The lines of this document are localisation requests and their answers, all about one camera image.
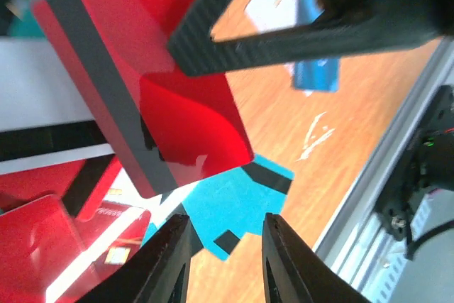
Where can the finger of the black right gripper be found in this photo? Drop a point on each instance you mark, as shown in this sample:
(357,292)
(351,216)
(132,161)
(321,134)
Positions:
(347,27)

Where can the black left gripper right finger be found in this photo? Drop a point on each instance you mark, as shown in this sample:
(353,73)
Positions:
(292,272)

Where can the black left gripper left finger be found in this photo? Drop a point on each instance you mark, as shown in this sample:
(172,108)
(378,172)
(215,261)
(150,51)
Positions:
(158,272)

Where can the red card black stripe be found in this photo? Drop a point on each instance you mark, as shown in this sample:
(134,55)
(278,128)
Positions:
(167,129)

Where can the blue card right side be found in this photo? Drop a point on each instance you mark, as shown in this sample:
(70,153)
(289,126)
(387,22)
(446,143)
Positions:
(309,72)

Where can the teal card black stripe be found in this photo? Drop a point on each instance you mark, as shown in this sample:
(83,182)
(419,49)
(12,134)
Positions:
(224,207)

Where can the white card black stripe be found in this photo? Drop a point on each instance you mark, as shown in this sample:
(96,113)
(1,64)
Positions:
(44,119)

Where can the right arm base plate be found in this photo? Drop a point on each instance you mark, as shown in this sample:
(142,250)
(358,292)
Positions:
(425,164)

